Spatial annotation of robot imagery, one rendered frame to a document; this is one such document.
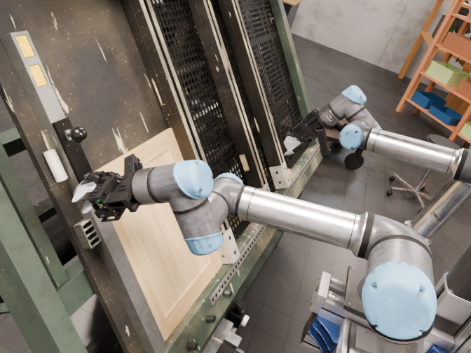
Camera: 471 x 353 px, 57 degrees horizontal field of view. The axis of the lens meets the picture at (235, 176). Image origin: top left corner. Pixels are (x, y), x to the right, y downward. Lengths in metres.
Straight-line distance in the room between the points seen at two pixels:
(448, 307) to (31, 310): 1.04
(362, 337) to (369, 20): 8.58
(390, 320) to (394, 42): 9.22
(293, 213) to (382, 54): 9.08
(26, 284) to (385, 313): 0.73
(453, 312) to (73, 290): 1.01
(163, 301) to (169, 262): 0.12
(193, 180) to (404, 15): 9.15
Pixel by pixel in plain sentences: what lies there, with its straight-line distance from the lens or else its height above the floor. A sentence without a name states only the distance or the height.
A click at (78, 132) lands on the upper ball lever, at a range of 1.04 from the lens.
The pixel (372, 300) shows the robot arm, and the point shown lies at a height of 1.57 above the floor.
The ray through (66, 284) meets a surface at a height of 1.13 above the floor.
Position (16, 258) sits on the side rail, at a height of 1.31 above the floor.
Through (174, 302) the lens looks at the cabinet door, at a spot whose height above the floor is 0.94.
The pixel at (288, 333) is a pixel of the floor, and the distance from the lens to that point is 2.83.
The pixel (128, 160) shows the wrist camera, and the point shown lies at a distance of 1.00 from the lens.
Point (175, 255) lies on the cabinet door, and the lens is 1.48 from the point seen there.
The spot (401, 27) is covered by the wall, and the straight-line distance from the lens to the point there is 9.84.
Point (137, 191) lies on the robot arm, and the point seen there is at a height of 1.54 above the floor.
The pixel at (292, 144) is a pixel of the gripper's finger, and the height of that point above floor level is 1.37.
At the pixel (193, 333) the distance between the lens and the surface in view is 1.50.
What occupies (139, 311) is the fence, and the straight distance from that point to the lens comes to 1.31.
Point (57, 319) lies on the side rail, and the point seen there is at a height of 1.17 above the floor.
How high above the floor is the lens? 2.06
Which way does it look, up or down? 31 degrees down
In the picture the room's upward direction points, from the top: 19 degrees clockwise
